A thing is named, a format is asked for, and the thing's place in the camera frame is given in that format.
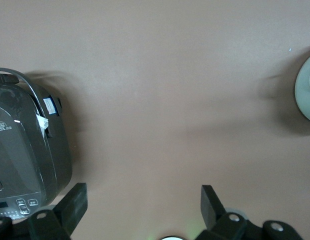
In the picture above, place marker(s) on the dark grey rice cooker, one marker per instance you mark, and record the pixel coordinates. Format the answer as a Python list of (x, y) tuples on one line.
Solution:
[(20, 150)]

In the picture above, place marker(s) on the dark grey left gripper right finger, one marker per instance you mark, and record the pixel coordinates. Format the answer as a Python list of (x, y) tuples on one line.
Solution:
[(210, 205)]

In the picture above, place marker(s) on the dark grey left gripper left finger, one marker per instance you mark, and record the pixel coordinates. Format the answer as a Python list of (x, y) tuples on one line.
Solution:
[(72, 205)]

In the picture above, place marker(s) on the round glass pot lid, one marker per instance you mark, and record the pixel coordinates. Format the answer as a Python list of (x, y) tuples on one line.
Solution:
[(305, 95)]

